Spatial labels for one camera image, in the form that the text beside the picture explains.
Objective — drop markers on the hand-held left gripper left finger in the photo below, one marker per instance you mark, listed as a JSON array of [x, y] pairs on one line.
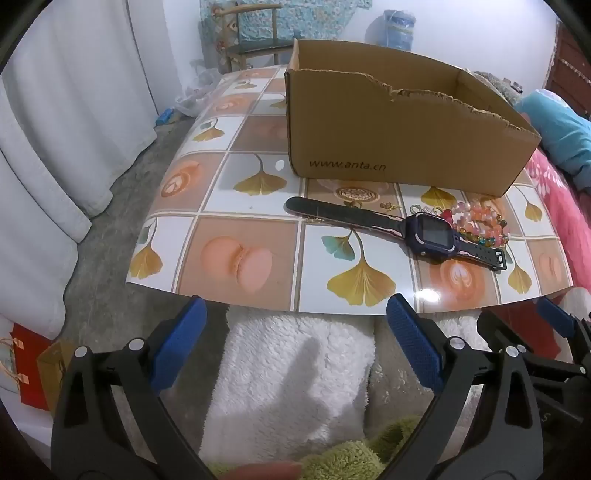
[[178, 341]]

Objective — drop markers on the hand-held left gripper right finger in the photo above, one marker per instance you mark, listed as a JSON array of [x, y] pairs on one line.
[[415, 341]]

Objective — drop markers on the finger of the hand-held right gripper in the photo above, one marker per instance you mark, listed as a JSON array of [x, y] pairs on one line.
[[554, 314], [491, 327]]

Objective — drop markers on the dark blue smart watch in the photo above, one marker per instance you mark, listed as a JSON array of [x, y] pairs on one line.
[[429, 230]]

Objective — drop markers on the small clear hair clip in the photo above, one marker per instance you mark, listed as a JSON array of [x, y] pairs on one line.
[[430, 211], [418, 206]]

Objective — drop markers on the brown cardboard box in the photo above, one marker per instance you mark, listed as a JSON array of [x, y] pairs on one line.
[[392, 138]]

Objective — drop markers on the person's left hand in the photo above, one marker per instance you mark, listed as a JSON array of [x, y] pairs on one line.
[[272, 471]]

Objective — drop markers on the green fluffy cloth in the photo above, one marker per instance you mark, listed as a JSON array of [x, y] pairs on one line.
[[397, 434]]

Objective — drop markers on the white fluffy blanket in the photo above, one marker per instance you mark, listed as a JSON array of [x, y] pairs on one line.
[[286, 369]]

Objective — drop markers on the pink floral blanket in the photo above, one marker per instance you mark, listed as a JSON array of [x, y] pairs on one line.
[[563, 198]]

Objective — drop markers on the brown paper bag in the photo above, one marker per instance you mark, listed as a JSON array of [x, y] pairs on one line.
[[53, 369]]

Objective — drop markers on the red gift bag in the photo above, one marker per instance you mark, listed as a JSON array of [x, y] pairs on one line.
[[32, 369]]

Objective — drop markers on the leaf patterned tablecloth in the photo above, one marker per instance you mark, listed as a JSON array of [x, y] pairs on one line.
[[221, 184]]

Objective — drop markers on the light blue pillow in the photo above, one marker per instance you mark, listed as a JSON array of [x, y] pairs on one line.
[[563, 134]]

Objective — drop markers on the small blue object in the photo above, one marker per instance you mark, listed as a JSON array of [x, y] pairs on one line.
[[165, 116]]

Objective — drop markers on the grey cloth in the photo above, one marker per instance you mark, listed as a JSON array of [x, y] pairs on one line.
[[494, 83]]

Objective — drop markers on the clear plastic bag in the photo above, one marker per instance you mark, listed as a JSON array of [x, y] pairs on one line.
[[196, 99]]

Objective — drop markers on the dark red wooden cabinet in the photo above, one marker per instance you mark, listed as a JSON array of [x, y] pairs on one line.
[[572, 69]]

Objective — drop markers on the white curtain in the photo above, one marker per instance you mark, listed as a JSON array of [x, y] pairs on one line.
[[69, 115]]

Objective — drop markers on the wooden chair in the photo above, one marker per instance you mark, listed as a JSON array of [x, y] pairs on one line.
[[258, 48]]

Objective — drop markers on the blue water jug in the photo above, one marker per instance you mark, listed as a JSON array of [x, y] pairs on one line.
[[392, 30]]

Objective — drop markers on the floral wall cloth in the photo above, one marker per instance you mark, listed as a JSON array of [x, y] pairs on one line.
[[318, 18]]

